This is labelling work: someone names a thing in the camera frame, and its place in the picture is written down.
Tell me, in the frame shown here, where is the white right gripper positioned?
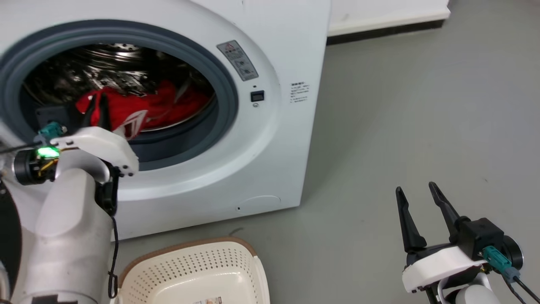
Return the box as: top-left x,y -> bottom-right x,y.
395,181 -> 491,293

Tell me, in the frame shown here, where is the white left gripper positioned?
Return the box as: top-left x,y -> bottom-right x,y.
13,93 -> 140,185

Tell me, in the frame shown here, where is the red garment with white print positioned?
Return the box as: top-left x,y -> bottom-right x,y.
75,80 -> 211,140

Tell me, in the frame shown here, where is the dark washing machine door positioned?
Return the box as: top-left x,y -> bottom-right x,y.
0,182 -> 22,296

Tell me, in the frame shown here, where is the cream perforated laundry basket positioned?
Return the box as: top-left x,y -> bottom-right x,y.
111,237 -> 271,304

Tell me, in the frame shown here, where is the white front-load washing machine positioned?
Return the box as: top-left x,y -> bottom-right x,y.
0,0 -> 332,241

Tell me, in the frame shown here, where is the stainless steel washer drum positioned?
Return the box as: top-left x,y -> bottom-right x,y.
21,42 -> 216,132

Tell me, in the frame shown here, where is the grey rubber door gasket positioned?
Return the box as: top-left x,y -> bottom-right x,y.
0,19 -> 239,172

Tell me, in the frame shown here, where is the grey warning sticker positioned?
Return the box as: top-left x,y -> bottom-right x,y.
216,40 -> 259,81

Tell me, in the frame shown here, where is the small printed text label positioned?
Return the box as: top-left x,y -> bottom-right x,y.
290,81 -> 310,104

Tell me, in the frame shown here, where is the teal left camera connector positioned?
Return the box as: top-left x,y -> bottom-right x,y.
36,121 -> 68,142

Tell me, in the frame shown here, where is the teal camera connector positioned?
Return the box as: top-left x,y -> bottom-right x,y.
482,246 -> 522,282
36,121 -> 68,142

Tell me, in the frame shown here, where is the teal right camera connector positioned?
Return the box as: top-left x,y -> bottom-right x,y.
482,246 -> 522,282

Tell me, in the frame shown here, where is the thin black left camera cable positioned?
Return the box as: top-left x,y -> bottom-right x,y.
0,141 -> 43,155

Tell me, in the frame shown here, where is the black right camera cable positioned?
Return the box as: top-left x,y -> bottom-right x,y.
503,270 -> 540,304

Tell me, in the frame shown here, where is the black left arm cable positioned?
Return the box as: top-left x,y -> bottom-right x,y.
107,214 -> 121,299

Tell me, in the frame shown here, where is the white wall baseboard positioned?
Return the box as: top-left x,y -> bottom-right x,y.
327,0 -> 451,45

